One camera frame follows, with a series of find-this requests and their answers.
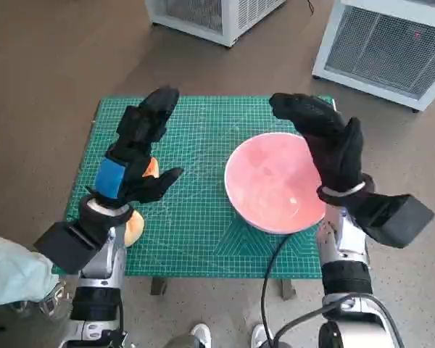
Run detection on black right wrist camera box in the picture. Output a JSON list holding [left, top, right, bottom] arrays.
[[342, 194, 435, 249]]

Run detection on dark metal table leg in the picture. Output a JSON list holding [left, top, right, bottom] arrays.
[[279, 278, 297, 301], [150, 277, 168, 297]]

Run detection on pink bowl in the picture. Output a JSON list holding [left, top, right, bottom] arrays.
[[223, 133, 327, 235]]

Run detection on white mesh cabinet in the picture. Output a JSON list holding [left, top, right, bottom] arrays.
[[311, 0, 435, 113], [144, 0, 287, 47]]

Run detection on green cutting mat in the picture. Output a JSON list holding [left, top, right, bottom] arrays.
[[65, 95, 336, 279]]

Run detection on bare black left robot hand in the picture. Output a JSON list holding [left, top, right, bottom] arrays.
[[86, 86, 185, 207]]

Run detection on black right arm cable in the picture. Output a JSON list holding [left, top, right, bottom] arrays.
[[268, 294, 403, 348]]

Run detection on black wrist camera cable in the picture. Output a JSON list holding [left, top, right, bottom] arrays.
[[261, 231, 298, 348]]

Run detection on light blue cloth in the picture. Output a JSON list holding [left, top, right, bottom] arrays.
[[0, 231, 61, 305]]

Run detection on small black device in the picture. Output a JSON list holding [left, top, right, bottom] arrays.
[[104, 320, 128, 348]]

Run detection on long toy bread loaf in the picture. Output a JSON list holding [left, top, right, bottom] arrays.
[[141, 156, 160, 181]]

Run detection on white shoe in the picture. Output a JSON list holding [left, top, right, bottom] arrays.
[[251, 323, 271, 348], [190, 323, 212, 348]]

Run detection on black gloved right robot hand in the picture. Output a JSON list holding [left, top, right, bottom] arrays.
[[268, 92, 367, 195]]

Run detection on round toy bread bun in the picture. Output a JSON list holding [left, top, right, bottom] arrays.
[[122, 210, 146, 249]]

